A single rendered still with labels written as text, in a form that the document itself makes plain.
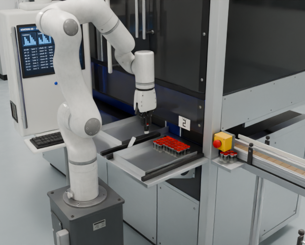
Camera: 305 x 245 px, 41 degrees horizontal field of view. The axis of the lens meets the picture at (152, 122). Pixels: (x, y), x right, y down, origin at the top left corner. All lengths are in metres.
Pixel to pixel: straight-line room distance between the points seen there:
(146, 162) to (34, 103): 0.88
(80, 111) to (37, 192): 2.11
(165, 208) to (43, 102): 0.99
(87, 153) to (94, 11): 0.56
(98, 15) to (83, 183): 0.68
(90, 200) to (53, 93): 1.01
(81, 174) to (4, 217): 1.73
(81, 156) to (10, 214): 1.78
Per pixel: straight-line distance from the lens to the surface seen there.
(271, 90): 2.36
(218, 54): 1.93
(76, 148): 1.70
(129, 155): 2.13
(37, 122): 2.64
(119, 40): 1.66
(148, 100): 1.82
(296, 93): 2.59
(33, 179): 3.82
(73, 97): 1.58
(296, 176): 1.95
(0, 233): 3.23
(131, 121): 2.55
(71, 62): 1.55
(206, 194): 2.22
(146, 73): 1.77
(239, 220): 2.57
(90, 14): 1.58
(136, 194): 2.75
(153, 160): 2.07
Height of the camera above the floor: 1.83
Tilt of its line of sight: 22 degrees down
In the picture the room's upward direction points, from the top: straight up
